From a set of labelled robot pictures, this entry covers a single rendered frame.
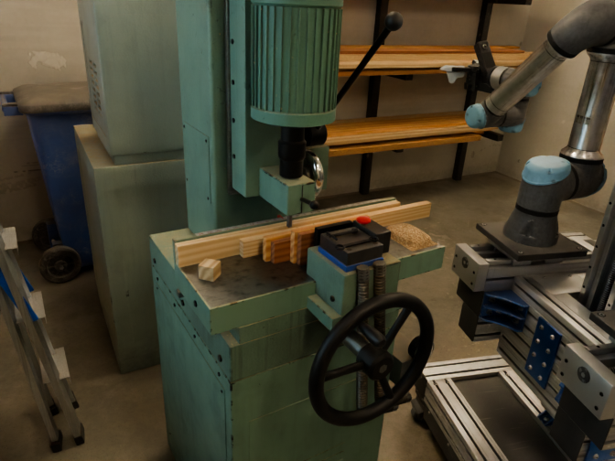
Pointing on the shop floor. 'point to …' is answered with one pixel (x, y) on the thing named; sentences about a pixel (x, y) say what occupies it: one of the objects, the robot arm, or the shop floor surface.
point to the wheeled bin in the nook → (57, 171)
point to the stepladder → (16, 316)
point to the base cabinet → (252, 402)
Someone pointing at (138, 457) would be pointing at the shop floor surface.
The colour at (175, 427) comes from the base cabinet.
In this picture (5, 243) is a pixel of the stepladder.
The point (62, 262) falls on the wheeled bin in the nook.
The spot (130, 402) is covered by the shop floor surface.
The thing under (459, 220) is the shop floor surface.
